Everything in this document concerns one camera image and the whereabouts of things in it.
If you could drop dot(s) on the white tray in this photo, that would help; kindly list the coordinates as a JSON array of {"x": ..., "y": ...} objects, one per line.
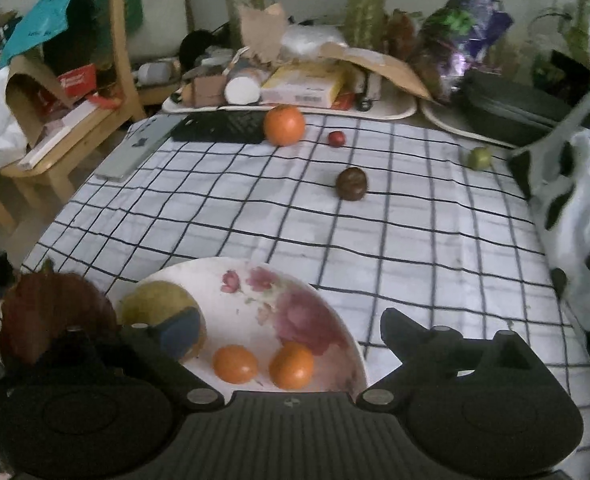
[
  {"x": 395, "y": 110},
  {"x": 450, "y": 122}
]

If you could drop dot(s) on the white cylinder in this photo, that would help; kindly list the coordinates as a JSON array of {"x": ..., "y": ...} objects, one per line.
[{"x": 242, "y": 91}]

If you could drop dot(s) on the black box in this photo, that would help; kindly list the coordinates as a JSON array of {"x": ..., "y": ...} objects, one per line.
[{"x": 562, "y": 70}]

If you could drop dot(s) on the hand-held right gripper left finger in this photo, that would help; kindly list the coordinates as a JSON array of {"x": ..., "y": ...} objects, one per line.
[{"x": 180, "y": 331}]

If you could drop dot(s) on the cow print blanket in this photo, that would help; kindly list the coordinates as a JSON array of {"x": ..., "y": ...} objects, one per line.
[{"x": 575, "y": 210}]

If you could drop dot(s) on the black round object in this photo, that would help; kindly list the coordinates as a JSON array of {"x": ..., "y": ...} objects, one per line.
[{"x": 197, "y": 47}]

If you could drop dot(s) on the purple foil bag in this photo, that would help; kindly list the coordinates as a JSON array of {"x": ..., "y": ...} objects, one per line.
[{"x": 465, "y": 25}]

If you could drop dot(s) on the yellow box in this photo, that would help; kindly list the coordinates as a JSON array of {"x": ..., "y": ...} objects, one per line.
[{"x": 305, "y": 85}]

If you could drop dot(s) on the grey cylinder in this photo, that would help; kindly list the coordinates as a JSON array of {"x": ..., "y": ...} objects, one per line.
[{"x": 155, "y": 73}]

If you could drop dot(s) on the red cabbage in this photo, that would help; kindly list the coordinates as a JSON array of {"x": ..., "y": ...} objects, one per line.
[{"x": 50, "y": 305}]

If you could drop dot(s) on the brown cardboard sheet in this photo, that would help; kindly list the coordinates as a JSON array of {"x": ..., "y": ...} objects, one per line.
[{"x": 385, "y": 67}]

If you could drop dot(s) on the dark brown round fruit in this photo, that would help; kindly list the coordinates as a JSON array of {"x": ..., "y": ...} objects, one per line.
[{"x": 352, "y": 184}]

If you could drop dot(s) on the small green fruit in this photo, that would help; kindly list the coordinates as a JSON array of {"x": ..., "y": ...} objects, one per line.
[{"x": 479, "y": 158}]

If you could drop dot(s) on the small brown box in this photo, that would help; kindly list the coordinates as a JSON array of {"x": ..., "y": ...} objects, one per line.
[{"x": 207, "y": 91}]

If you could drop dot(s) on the yellow-green pear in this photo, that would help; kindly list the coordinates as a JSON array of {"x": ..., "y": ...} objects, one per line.
[{"x": 150, "y": 305}]

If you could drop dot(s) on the black white checked sheet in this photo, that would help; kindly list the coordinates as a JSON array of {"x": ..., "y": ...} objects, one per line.
[{"x": 275, "y": 210}]

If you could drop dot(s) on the torn brown paper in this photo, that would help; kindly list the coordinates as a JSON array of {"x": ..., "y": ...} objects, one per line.
[{"x": 262, "y": 30}]

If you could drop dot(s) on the grey flat device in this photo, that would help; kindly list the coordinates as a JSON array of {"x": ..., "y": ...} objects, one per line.
[{"x": 137, "y": 147}]

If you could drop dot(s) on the small red fruit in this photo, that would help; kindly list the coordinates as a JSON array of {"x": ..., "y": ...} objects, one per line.
[{"x": 336, "y": 138}]

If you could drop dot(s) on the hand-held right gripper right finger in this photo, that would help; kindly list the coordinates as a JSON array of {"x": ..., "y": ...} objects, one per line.
[{"x": 400, "y": 330}]

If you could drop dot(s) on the black keyboard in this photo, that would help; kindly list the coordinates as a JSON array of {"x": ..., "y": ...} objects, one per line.
[{"x": 220, "y": 127}]

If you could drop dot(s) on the black case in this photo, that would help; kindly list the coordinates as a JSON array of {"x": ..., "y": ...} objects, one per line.
[{"x": 515, "y": 110}]

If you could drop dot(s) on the small orange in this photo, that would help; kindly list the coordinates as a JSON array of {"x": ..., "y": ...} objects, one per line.
[
  {"x": 235, "y": 364},
  {"x": 291, "y": 366}
]

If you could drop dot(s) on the white plastic bag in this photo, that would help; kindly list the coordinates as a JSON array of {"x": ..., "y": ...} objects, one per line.
[{"x": 312, "y": 40}]

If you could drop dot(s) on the white floral plate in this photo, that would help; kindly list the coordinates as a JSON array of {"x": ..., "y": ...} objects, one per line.
[{"x": 275, "y": 280}]

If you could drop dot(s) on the wooden chair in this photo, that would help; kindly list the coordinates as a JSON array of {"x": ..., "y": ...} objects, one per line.
[{"x": 120, "y": 60}]

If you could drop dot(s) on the teal plastic bag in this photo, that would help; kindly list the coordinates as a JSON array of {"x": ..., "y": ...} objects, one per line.
[{"x": 45, "y": 15}]

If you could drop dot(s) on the large orange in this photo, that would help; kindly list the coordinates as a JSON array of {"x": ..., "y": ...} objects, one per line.
[{"x": 284, "y": 125}]

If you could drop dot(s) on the red box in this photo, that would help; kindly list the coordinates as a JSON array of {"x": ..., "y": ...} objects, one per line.
[{"x": 77, "y": 82}]

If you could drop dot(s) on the brown paper bag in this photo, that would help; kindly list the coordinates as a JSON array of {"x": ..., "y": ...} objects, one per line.
[{"x": 25, "y": 90}]

